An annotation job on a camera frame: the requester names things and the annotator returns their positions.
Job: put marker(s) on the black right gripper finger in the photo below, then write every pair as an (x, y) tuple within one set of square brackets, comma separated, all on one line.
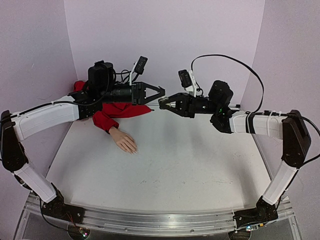
[(177, 109), (175, 97)]

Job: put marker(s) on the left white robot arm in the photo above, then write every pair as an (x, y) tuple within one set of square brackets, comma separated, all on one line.
[(100, 88)]

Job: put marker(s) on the yellow nail polish bottle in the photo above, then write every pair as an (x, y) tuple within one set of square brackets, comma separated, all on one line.
[(166, 102)]

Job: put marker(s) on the aluminium front rail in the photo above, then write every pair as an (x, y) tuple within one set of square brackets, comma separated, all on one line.
[(160, 224)]

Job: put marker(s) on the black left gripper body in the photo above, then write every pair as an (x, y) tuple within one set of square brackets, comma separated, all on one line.
[(110, 96)]

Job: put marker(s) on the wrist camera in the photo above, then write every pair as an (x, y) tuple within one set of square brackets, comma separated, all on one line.
[(188, 82), (138, 69)]

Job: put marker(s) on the mannequin hand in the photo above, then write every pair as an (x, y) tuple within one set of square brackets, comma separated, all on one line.
[(123, 140)]

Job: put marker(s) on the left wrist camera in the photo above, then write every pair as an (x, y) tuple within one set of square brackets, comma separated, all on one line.
[(138, 69)]

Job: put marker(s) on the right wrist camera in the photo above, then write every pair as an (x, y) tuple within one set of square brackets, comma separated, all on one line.
[(188, 82)]

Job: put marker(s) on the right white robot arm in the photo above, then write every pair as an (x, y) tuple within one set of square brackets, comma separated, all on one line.
[(287, 127)]

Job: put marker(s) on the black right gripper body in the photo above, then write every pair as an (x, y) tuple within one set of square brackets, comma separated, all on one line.
[(187, 105)]

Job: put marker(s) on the red cloth garment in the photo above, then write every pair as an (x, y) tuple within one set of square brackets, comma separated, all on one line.
[(105, 118)]

